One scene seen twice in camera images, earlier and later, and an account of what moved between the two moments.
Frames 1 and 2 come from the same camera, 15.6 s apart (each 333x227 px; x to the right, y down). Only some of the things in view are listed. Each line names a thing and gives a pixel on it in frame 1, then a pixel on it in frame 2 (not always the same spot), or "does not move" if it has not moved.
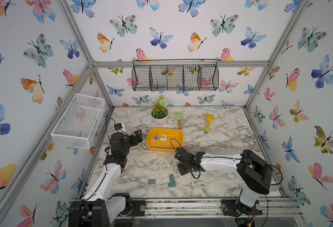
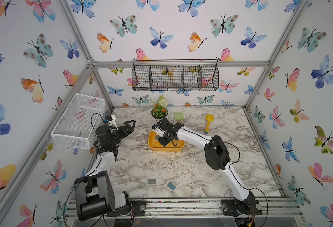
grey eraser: [151, 181] does not move
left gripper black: [138, 137] to [127, 128]
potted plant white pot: [160, 111] does not move
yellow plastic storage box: [164, 140] does not move
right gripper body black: [182, 169] to [164, 139]
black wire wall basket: [175, 74] does not move
